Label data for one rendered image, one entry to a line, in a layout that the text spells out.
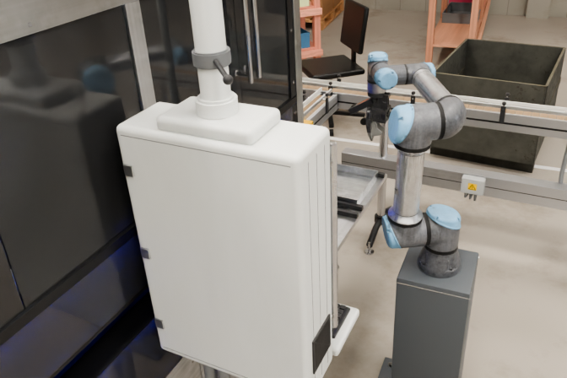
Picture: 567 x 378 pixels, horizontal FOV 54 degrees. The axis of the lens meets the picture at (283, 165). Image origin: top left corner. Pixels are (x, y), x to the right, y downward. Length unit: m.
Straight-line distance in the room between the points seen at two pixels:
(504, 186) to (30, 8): 2.56
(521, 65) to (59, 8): 4.29
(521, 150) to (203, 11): 3.41
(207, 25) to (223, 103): 0.18
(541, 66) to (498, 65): 0.34
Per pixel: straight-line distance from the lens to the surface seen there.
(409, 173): 1.81
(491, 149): 4.41
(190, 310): 1.63
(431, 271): 2.06
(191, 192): 1.37
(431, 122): 1.72
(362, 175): 2.47
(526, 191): 3.25
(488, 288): 3.33
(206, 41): 1.24
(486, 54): 5.19
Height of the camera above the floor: 2.08
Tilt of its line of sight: 28 degrees down
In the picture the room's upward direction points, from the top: 3 degrees counter-clockwise
